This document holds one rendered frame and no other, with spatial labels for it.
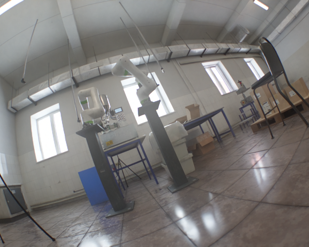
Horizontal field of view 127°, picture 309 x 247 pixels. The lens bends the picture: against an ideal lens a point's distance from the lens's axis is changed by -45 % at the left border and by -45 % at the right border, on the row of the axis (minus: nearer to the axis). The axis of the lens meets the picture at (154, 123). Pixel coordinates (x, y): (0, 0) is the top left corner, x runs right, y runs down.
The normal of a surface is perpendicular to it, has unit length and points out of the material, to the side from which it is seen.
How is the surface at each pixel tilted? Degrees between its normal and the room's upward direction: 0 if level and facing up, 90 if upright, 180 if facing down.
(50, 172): 90
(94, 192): 90
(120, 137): 90
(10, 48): 180
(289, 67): 90
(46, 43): 180
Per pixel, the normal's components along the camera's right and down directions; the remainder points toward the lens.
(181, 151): 0.07, -0.15
